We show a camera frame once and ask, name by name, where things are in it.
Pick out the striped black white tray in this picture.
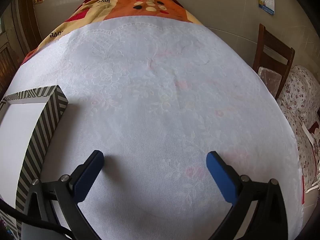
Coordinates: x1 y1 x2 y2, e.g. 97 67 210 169
0 84 69 240

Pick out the floral bedding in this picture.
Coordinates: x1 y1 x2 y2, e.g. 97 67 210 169
277 66 319 191

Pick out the white lace tablecloth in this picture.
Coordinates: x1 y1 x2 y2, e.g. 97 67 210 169
8 16 303 239

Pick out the dark wooden chair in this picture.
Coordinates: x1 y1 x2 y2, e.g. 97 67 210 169
253 24 295 99

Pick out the orange patterned blanket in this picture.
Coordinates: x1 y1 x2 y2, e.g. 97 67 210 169
23 0 201 63

